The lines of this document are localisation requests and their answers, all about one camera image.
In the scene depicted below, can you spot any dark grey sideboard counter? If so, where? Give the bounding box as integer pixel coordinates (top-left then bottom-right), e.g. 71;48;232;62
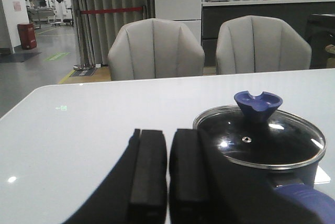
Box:
201;0;335;69

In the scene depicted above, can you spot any left beige upholstered chair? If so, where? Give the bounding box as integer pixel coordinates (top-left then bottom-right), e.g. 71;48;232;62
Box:
108;18;205;81

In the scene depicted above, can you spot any glass lid with blue knob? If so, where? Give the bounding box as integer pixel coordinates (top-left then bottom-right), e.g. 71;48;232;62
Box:
193;91;327;170

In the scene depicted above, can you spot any red waste bin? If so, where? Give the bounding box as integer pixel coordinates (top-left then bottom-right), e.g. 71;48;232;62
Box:
17;23;37;50

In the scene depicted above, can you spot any dark floor mat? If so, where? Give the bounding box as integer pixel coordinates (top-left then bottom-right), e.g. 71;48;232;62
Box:
1;52;40;63

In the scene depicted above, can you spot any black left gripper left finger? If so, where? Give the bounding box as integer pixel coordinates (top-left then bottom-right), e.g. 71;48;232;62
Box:
65;129;167;223

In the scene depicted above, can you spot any red barrier belt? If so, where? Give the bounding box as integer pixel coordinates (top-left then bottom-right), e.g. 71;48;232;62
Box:
80;6;143;15

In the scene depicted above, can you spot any beige upholstered chair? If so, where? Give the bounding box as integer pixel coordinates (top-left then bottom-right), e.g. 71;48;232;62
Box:
108;18;205;81
216;15;312;74

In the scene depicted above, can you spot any dark blue saucepan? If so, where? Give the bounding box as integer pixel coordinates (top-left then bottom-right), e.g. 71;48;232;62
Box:
193;105;335;224

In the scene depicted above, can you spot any right beige upholstered chair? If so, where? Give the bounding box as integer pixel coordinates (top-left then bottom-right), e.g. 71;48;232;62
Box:
216;15;312;74

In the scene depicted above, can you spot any chrome stanchion post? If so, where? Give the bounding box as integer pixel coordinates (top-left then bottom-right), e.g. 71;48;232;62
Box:
73;9;93;71

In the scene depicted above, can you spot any beige cushion at right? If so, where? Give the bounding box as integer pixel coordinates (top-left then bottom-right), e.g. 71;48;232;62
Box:
325;44;335;55

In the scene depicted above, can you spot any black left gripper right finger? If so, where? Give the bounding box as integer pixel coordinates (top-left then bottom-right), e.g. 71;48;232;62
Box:
169;129;283;223

